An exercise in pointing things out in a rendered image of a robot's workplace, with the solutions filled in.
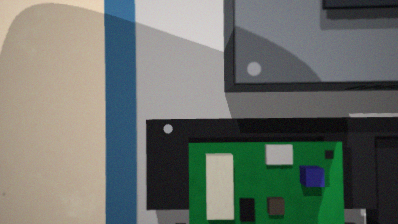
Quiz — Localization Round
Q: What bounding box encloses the green circuit board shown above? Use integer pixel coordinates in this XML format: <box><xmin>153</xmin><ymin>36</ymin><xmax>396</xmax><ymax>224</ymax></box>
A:
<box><xmin>189</xmin><ymin>142</ymin><xmax>345</xmax><ymax>224</ymax></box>

